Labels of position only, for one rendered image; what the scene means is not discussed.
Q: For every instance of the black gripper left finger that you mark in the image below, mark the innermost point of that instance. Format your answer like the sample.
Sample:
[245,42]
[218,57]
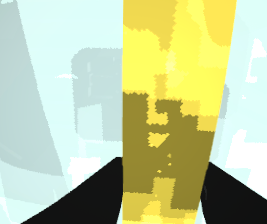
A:
[97,200]

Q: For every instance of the yellow bar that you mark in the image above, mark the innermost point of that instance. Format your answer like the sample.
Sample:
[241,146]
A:
[174,60]

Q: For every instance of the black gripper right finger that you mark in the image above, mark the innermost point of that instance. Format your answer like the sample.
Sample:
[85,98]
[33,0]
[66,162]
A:
[225,200]

